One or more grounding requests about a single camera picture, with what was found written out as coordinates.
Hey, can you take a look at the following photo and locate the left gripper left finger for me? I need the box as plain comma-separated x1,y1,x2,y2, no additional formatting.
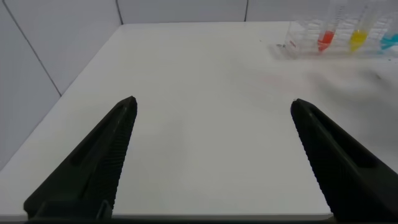
23,95,138,220

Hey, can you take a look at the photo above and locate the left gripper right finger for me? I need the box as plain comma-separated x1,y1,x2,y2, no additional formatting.
290,98,398,223

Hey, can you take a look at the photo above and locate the test tube with yellow pigment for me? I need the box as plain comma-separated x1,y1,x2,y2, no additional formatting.
349,0,381,53

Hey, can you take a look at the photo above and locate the test tube with blue pigment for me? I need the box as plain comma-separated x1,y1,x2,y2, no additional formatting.
379,12,398,52

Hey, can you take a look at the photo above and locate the test tube with red pigment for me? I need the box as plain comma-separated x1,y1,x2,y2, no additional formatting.
317,0,348,53

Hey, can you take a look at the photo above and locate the clear plastic test tube rack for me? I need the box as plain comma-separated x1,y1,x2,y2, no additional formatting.
283,0,398,59

